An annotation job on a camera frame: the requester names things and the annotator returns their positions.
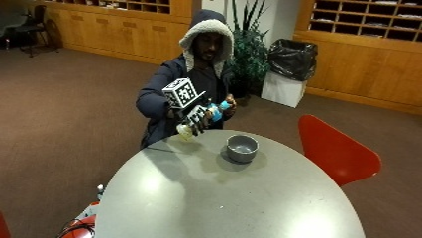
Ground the white marker cube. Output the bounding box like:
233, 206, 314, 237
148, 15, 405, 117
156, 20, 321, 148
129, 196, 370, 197
161, 77, 200, 109

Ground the grey bowl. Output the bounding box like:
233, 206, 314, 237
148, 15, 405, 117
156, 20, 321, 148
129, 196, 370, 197
225, 134, 260, 164

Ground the the person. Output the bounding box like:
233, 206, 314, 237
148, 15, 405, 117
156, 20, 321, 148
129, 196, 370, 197
135, 9, 239, 150

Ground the green potted plant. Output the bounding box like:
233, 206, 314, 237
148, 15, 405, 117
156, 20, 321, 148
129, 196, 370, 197
228, 0, 272, 100

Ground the white bin with black bag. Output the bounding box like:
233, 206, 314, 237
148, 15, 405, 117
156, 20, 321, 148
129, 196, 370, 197
260, 38, 320, 109

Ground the red chair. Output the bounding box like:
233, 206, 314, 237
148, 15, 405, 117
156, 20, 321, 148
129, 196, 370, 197
298, 114, 384, 187

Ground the wooden pigeonhole cabinet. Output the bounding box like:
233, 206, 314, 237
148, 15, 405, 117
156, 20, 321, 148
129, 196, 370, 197
293, 0, 422, 116
44, 0, 196, 65

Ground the red and white bag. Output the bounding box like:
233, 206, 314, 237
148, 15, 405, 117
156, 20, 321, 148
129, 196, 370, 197
58, 201, 100, 238

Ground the black chair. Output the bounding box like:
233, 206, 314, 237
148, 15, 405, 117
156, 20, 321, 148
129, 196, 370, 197
14, 4, 60, 59

